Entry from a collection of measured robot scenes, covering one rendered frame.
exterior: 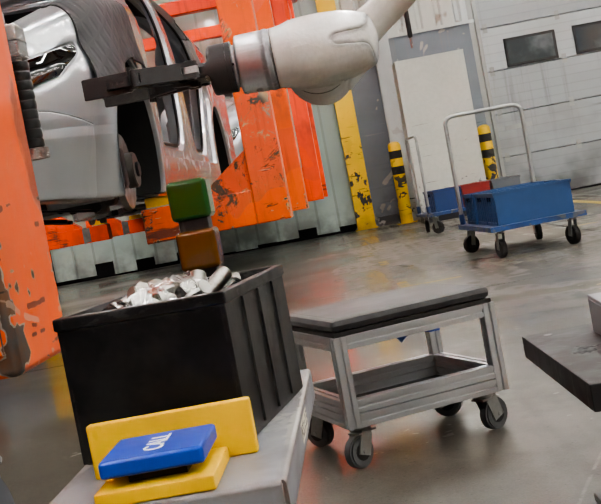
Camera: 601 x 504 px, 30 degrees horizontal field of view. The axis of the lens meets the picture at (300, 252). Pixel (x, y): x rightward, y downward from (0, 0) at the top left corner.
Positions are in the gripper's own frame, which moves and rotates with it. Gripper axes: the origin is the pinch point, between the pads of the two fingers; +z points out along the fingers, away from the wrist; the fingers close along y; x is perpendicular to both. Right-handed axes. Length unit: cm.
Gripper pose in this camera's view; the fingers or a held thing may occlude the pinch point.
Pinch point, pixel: (102, 93)
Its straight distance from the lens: 170.6
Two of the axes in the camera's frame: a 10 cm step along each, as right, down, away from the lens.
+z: -9.8, 1.9, 0.6
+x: -1.9, -9.8, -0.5
